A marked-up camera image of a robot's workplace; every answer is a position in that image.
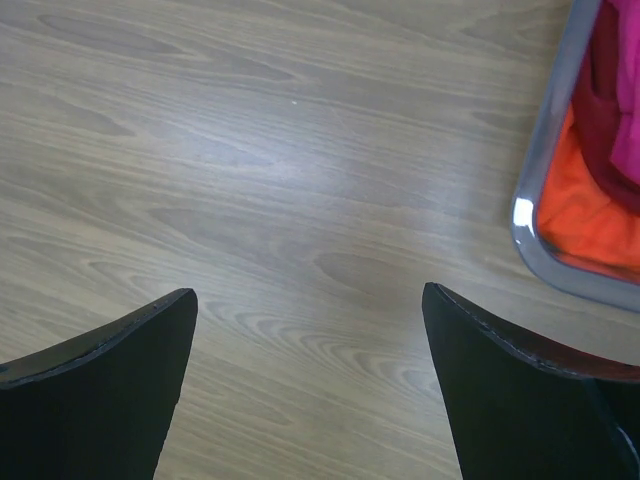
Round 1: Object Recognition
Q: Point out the clear plastic storage bin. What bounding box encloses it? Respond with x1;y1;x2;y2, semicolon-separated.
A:
510;1;639;312

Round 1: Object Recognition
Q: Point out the pink t shirt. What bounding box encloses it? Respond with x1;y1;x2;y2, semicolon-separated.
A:
610;1;639;184

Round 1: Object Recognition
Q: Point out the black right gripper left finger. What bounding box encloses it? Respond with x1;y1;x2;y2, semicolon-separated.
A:
1;288;197;479

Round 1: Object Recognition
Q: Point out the orange t shirt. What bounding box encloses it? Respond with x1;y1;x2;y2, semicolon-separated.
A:
536;109;639;283

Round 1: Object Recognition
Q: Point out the dark red t shirt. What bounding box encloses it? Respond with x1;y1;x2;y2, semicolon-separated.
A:
572;1;639;214

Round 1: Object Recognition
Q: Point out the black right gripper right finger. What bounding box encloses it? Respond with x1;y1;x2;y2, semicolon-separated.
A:
422;283;639;479

